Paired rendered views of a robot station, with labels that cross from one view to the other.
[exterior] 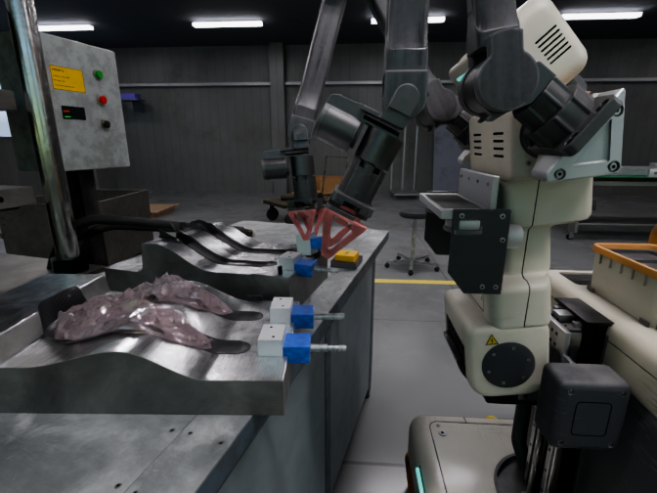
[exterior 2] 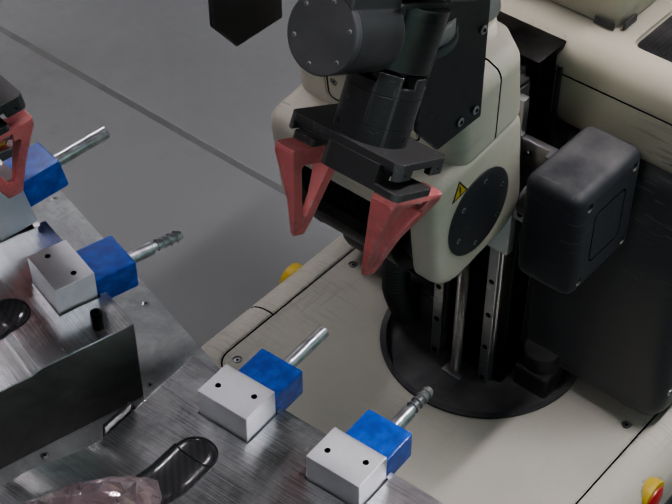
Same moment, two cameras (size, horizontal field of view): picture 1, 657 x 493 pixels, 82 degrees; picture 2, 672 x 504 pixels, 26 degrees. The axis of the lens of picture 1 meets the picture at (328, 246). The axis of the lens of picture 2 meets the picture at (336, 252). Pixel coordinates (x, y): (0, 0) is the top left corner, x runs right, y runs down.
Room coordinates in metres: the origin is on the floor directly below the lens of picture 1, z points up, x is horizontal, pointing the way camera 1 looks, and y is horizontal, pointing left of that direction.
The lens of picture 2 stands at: (0.11, 0.65, 1.74)
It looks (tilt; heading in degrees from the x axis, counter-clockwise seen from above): 43 degrees down; 306
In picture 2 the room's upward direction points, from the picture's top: straight up
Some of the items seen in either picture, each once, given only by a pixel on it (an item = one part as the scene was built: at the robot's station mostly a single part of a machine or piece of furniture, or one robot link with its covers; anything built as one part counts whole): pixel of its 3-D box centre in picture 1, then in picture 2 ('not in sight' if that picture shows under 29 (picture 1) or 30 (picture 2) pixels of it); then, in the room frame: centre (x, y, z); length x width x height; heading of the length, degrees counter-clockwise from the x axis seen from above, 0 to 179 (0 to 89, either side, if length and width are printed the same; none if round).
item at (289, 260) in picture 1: (310, 268); (114, 264); (0.79, 0.04, 0.89); 0.13 x 0.05 x 0.05; 72
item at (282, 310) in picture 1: (308, 316); (275, 377); (0.62, 0.04, 0.85); 0.13 x 0.05 x 0.05; 89
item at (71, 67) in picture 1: (95, 259); not in sight; (1.35, 0.88, 0.73); 0.30 x 0.22 x 1.47; 162
